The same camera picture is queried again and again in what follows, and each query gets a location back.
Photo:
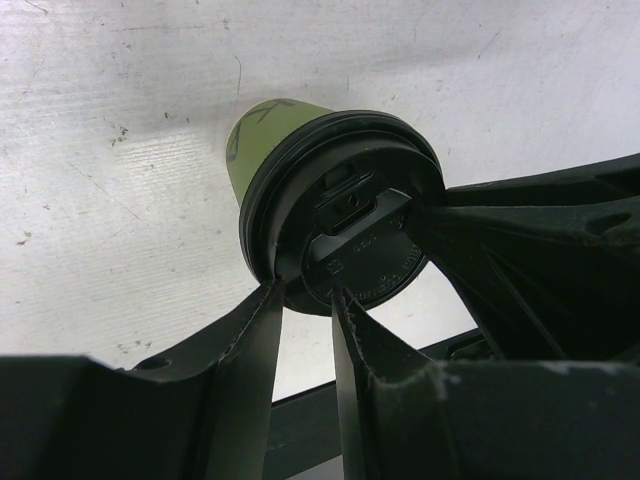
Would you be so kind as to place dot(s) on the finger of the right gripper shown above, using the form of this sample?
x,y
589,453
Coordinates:
x,y
547,265

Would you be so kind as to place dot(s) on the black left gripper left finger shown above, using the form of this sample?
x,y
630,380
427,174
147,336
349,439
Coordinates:
x,y
197,410

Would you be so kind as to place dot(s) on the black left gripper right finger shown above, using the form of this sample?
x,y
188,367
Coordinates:
x,y
418,418

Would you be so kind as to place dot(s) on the black plastic cup lid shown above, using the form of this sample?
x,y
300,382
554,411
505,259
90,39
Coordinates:
x,y
328,205

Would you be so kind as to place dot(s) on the green paper coffee cup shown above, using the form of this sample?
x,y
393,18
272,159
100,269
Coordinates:
x,y
258,132

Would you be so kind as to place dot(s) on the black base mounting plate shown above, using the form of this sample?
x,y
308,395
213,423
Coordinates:
x,y
305,428

